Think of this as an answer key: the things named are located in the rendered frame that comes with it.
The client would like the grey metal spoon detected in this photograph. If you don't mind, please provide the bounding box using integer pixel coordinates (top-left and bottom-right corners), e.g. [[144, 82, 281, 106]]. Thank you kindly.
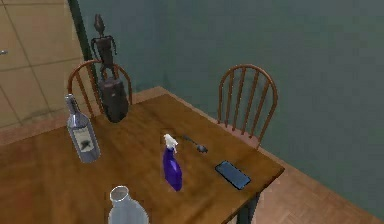
[[181, 134, 209, 154]]

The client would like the brown spindle-back wooden chair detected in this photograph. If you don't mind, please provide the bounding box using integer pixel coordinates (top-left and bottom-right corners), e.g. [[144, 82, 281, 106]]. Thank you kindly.
[[66, 59, 134, 118], [217, 64, 279, 150]]

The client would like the purple spray bottle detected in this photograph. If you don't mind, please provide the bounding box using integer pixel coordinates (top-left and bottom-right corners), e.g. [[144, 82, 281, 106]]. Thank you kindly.
[[162, 133, 184, 192]]

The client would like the black mobile phone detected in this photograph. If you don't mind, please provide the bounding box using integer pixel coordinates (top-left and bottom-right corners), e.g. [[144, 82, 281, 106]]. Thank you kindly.
[[214, 160, 252, 191]]

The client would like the dark figure statue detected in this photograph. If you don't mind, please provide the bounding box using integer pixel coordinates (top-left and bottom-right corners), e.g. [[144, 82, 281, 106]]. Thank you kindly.
[[90, 13, 130, 124]]

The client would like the brown wooden table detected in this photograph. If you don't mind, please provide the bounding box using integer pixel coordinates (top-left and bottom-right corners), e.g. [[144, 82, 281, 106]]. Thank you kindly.
[[0, 93, 286, 224]]

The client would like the clear labelled wine bottle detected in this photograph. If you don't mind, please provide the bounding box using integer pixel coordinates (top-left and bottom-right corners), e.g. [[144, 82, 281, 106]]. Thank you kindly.
[[64, 93, 102, 164]]

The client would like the clear glass jar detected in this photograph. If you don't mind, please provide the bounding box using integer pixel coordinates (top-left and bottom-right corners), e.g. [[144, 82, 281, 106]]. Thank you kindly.
[[107, 185, 150, 224]]

